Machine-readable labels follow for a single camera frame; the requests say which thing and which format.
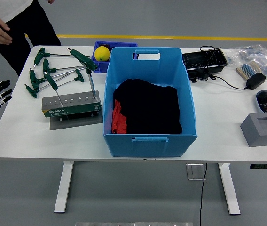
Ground shiny black plastic tray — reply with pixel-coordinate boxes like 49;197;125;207
182;49;228;71

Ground yellow lemon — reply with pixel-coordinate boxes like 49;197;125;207
94;46;111;62

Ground taped resistor strip bundle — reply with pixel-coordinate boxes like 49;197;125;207
236;61;263;80

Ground large blue storage box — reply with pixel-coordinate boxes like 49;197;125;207
102;46;199;158

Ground grey hollow cube block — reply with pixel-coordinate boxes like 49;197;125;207
240;113;267;147

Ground black floor cable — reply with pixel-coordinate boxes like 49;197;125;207
198;163;208;226

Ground black power adapter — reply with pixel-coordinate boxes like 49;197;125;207
245;72;267;90

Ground person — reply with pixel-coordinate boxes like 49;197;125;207
0;0;62;76

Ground black cloth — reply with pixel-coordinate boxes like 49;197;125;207
113;79;183;135

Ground white table leg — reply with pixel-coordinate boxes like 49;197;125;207
54;161;75;214
218;163;241;215

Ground thin black cable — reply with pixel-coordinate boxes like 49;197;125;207
199;45;223;76

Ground metal floor socket plate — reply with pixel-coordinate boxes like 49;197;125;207
186;163;207;181

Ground small blue parts bin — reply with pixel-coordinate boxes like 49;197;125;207
91;40;139;73

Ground black adapter cord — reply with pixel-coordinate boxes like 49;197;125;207
212;74;249;90

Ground clear plastic parts bags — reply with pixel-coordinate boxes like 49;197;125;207
227;44;267;81

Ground large green T-handle wrench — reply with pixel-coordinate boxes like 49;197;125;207
67;48;98;99

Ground red cloth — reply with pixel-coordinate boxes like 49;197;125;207
111;99;127;134

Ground green SATA tool holder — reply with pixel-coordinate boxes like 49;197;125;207
41;90;102;118

